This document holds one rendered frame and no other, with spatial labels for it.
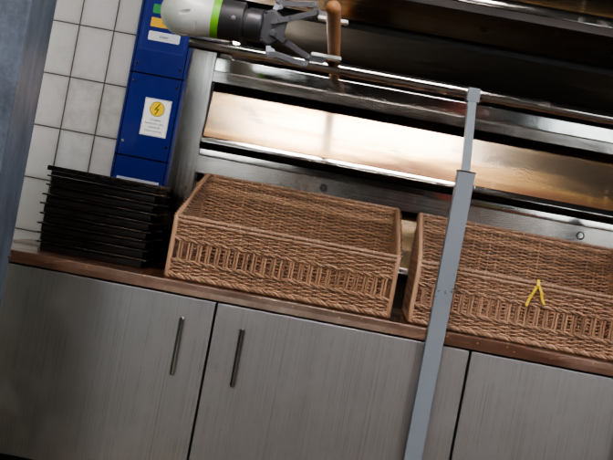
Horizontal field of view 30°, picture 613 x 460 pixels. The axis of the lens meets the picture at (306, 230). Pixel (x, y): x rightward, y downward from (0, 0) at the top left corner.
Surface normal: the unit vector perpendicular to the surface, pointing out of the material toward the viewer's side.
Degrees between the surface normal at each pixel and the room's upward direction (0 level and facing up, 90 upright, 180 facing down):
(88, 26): 90
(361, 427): 90
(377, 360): 90
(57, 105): 90
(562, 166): 70
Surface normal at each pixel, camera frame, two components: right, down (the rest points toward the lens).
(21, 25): 0.03, 0.02
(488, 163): 0.02, -0.33
